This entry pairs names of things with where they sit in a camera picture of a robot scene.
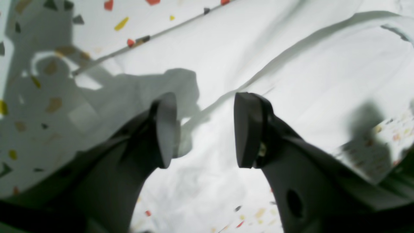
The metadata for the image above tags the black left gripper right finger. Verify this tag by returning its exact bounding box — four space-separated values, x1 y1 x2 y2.
234 93 413 233

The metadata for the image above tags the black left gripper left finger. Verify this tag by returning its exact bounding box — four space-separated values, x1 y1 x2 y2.
1 93 179 233

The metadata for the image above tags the white T-shirt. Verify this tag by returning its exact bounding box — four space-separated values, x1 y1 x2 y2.
0 0 414 233

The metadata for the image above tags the terrazzo pattern table cloth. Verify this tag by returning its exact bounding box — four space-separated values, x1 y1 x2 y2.
1 0 413 233

